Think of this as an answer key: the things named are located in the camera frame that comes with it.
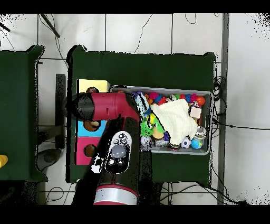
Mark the dark green tablecloth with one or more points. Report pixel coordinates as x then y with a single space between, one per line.
137 69
16 105

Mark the large wooden cube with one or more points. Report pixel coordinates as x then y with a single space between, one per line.
195 113

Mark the orange red smooth ball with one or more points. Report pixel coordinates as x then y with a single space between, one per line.
200 100

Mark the white baseball toy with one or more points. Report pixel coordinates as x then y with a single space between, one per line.
146 141

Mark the cream waffle cloth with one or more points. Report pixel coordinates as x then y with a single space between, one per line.
175 120

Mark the blue globe ball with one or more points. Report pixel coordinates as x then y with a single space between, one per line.
196 144

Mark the yellow object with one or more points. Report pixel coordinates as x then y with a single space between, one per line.
3 161

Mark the wooden box with three holes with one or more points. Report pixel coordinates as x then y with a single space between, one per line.
84 152

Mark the green fuzzy toy with eyes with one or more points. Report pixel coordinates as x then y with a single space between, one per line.
145 129

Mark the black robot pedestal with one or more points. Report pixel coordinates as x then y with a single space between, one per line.
154 194

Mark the silver metal can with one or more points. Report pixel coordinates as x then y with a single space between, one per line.
200 131

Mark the black white soccer ball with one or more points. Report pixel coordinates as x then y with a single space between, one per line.
185 143

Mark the black tripod leg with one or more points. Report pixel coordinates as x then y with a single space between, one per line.
50 26

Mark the metal mesh bin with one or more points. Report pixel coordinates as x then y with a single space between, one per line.
207 135

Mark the black stand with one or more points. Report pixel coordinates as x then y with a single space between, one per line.
60 105

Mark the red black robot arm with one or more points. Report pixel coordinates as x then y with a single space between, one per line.
109 105

